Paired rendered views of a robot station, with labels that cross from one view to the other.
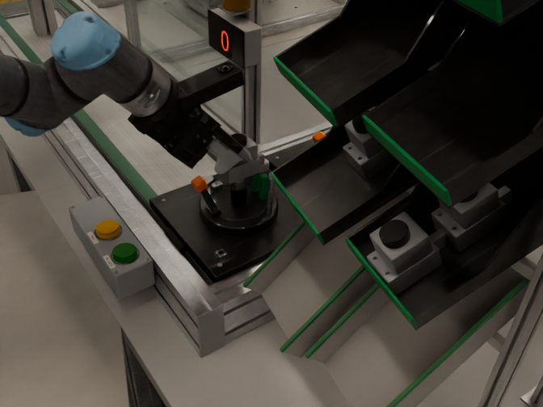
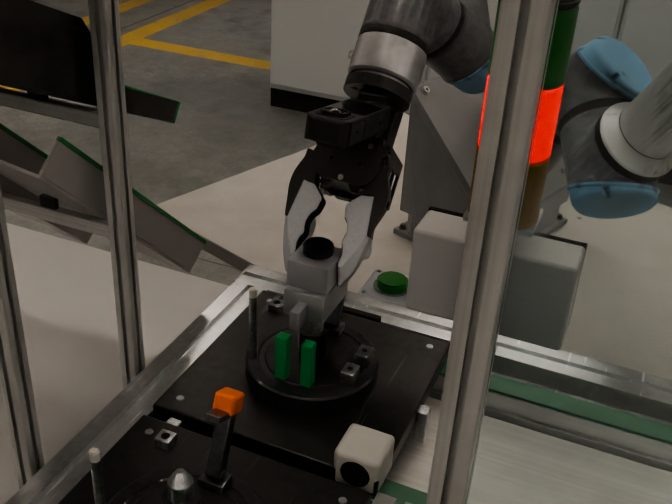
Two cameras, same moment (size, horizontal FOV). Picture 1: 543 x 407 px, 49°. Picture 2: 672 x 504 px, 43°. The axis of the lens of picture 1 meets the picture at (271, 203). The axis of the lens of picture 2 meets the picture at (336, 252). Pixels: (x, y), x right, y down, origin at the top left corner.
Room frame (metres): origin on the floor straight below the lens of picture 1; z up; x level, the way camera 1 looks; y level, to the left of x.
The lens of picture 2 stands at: (1.45, -0.32, 1.53)
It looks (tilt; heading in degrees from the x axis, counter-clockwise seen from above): 30 degrees down; 147
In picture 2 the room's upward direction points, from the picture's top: 4 degrees clockwise
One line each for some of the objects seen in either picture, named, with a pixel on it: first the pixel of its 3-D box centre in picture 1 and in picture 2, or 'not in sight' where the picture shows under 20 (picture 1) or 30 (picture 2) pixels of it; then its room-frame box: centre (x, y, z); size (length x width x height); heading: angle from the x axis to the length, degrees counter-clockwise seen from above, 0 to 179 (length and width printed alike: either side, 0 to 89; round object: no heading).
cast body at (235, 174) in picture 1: (242, 153); (312, 278); (0.84, 0.05, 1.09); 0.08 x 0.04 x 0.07; 126
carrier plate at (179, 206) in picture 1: (238, 214); (311, 378); (0.84, 0.06, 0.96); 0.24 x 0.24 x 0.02; 36
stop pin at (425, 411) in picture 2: not in sight; (422, 424); (0.94, 0.13, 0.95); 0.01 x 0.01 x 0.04; 36
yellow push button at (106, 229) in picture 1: (108, 231); not in sight; (0.78, 0.28, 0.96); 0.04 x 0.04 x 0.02
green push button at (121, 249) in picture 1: (124, 254); (392, 285); (0.72, 0.24, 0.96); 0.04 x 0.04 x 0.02
